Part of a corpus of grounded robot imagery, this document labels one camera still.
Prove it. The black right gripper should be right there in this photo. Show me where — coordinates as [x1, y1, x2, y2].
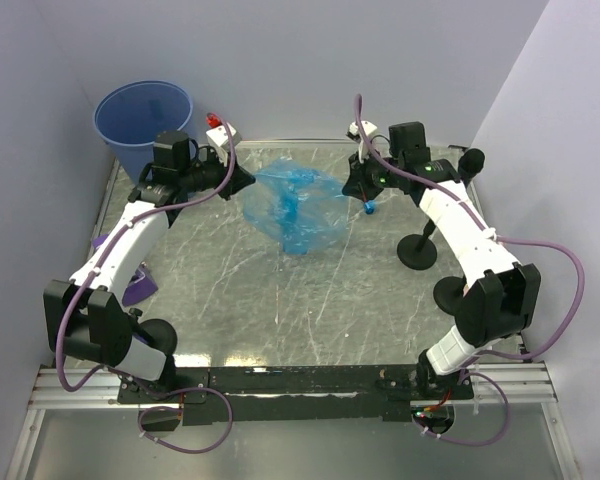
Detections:
[343, 146, 405, 203]

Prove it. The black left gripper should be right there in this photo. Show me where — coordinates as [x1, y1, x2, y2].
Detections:
[179, 146, 256, 201]

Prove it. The blue plastic trash bag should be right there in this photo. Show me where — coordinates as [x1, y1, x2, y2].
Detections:
[242, 157, 349, 255]

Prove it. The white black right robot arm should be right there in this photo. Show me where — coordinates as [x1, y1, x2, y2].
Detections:
[342, 120, 541, 399]

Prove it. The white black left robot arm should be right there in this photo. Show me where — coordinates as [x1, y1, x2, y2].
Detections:
[43, 124, 255, 402]

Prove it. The blue plastic trash bin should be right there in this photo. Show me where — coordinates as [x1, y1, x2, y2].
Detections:
[93, 80, 195, 183]

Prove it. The black microphone on stand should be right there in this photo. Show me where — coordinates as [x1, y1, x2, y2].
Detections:
[397, 148, 485, 270]

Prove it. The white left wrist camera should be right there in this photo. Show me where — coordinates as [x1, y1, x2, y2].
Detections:
[206, 113, 242, 164]

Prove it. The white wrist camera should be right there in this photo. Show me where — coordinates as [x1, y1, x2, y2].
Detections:
[346, 120, 378, 150]
[206, 113, 242, 164]

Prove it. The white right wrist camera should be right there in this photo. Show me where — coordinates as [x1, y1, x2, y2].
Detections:
[346, 120, 378, 150]

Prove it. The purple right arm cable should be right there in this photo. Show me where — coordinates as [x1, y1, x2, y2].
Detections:
[353, 93, 586, 447]

